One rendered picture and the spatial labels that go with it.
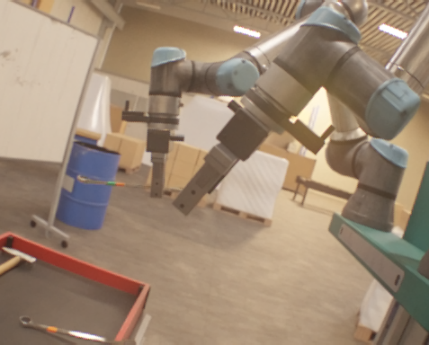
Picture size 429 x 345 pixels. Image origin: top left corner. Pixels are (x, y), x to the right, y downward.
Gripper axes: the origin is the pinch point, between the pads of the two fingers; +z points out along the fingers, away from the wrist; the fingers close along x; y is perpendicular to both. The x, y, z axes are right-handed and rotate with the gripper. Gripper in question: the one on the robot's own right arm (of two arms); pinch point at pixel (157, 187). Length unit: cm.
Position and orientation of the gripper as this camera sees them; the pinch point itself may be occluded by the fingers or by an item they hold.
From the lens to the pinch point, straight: 90.5
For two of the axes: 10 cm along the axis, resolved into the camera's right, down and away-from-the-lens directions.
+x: 0.0, -1.0, 9.9
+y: 10.0, 0.8, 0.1
